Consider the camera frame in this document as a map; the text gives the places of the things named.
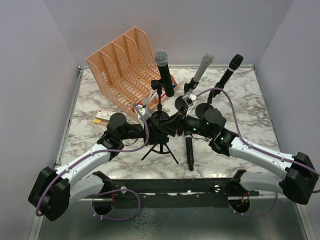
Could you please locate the black microphone stand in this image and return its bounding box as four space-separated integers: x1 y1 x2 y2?
174 77 200 111
195 89 221 119
151 80 169 124

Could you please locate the small black tripod stand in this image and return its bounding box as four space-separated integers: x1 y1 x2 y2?
141 123 179 165

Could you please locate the black microphone white band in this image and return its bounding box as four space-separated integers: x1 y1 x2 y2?
184 131 194 171

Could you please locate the black microphone silver grille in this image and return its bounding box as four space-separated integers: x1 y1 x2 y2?
154 50 175 97

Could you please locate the black microphone grey band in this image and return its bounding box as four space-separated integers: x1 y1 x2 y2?
215 54 244 89

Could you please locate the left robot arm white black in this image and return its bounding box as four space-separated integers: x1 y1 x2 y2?
28 111 160 221

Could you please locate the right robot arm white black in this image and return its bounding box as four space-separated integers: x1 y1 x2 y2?
158 108 319 205

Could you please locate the white remote red button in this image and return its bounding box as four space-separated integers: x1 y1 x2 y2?
95 109 115 122

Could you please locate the black mounting base bar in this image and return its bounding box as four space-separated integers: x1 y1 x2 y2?
93 170 259 209

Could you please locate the yellow capped pen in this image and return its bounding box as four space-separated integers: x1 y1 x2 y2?
92 118 108 126

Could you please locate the peach plastic file organizer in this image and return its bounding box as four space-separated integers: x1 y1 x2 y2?
86 26 179 118

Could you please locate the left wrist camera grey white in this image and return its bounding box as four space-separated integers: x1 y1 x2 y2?
134 103 152 127

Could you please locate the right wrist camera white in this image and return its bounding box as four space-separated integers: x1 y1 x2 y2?
182 92 198 115

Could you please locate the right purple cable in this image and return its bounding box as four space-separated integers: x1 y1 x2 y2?
193 87 320 218

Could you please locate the purple cable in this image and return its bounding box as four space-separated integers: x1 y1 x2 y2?
35 103 151 221
193 87 320 218

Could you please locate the aluminium frame rail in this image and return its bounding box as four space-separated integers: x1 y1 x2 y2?
28 66 86 240

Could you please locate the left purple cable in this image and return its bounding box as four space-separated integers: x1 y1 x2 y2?
35 103 151 221

